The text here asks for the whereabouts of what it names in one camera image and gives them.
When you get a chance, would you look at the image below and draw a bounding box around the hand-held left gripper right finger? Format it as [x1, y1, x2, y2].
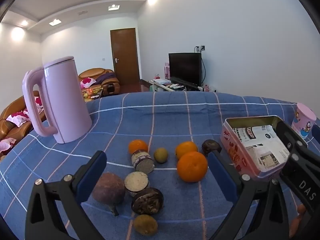
[207, 150, 292, 240]

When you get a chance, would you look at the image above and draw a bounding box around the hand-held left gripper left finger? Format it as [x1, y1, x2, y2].
[15, 151, 108, 240]

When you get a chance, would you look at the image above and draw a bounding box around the purple passion fruit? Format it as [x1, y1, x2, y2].
[92, 172, 126, 217]

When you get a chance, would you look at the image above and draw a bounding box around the pink tin box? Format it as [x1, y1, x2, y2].
[220, 115, 310, 180]

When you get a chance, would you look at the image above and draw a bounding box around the large orange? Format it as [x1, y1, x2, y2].
[177, 151, 208, 183]

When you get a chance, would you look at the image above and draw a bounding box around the purple sugarcane piece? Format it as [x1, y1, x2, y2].
[124, 171, 150, 197]
[131, 149, 155, 175]

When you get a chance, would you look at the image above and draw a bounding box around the small olive round fruit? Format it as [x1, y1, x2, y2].
[153, 148, 168, 164]

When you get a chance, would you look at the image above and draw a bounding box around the person's right hand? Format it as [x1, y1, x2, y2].
[289, 204, 307, 239]

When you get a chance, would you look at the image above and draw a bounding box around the pink cartoon cup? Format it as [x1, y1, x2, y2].
[291, 102, 317, 139]

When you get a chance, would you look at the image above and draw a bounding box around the printed paper liner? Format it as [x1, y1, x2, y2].
[231, 124, 292, 172]

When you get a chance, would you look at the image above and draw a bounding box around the dark wrinkled passion fruit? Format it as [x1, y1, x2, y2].
[201, 139, 222, 157]

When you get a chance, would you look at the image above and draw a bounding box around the medium orange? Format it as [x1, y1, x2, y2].
[175, 141, 199, 160]

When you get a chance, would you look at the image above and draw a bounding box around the small orange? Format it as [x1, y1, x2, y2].
[128, 139, 149, 155]

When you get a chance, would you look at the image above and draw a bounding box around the dark sugarcane piece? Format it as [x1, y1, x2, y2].
[131, 187, 165, 215]

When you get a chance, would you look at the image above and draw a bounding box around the small brown round fruit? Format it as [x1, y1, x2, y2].
[133, 214, 159, 235]

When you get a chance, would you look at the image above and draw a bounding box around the pink electric kettle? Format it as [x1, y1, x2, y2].
[22, 56, 93, 144]

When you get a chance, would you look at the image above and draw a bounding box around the coffee table with snacks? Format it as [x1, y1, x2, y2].
[83, 86, 104, 103]

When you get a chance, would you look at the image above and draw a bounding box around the brown leather sofa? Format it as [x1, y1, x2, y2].
[0, 91, 48, 160]

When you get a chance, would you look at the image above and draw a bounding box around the brown leather armchair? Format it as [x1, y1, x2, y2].
[78, 67, 120, 97]

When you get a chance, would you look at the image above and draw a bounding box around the white television stand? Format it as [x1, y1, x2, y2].
[149, 79, 215, 93]

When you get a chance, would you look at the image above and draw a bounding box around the black television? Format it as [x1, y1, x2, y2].
[168, 52, 202, 87]

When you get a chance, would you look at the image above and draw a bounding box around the brown wooden door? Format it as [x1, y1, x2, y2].
[110, 28, 140, 87]

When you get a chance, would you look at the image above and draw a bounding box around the black power cable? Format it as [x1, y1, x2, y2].
[201, 49, 207, 85]

